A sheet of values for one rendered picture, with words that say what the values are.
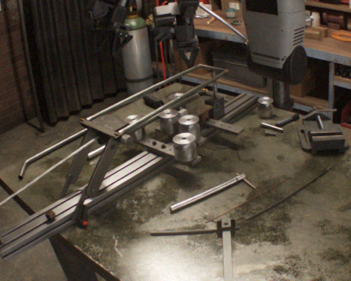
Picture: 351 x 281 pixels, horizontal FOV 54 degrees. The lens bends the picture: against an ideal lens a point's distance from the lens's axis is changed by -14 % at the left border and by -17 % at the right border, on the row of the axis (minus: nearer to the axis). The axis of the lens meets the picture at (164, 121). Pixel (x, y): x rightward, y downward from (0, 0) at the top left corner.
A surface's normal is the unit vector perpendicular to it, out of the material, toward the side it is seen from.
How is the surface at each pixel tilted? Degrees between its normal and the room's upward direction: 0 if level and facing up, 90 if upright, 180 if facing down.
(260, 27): 90
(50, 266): 0
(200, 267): 0
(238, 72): 90
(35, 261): 0
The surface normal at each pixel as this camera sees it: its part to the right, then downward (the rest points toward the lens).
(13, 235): -0.11, -0.90
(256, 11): -0.73, 0.36
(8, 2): 0.72, 0.23
